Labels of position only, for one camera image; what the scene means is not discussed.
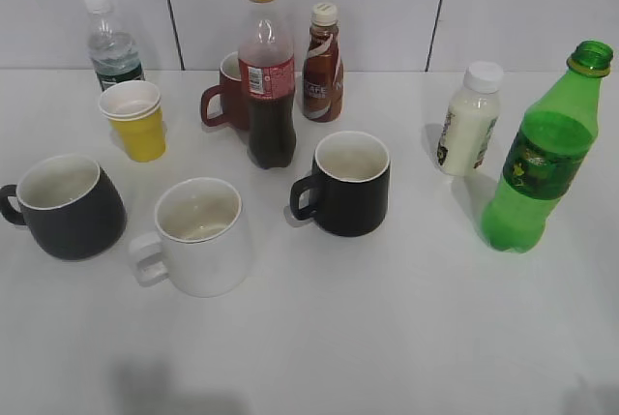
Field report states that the dark gray round mug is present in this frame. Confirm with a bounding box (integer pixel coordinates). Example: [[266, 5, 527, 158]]
[[1, 154, 127, 261]]

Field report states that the green sprite bottle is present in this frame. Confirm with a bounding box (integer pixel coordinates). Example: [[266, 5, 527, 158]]
[[481, 40, 613, 252]]

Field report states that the yellow paper cup stack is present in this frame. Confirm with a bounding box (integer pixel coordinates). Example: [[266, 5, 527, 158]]
[[98, 80, 166, 163]]

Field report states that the black ceramic mug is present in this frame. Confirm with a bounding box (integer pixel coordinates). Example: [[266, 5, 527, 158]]
[[289, 131, 391, 237]]

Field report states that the brown coffee drink bottle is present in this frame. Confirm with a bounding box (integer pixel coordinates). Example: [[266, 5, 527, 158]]
[[302, 2, 344, 123]]

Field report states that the dark red mug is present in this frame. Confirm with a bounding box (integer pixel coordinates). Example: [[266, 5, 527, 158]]
[[200, 51, 250, 132]]

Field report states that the white ceramic mug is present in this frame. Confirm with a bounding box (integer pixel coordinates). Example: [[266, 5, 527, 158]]
[[129, 177, 254, 298]]

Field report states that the cola bottle yellow cap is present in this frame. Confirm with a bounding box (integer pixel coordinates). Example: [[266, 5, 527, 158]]
[[238, 0, 296, 169]]

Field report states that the white milk bottle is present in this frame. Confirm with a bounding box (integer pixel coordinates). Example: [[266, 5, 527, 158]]
[[436, 61, 504, 176]]

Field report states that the clear water bottle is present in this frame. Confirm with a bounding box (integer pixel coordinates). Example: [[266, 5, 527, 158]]
[[84, 0, 145, 91]]

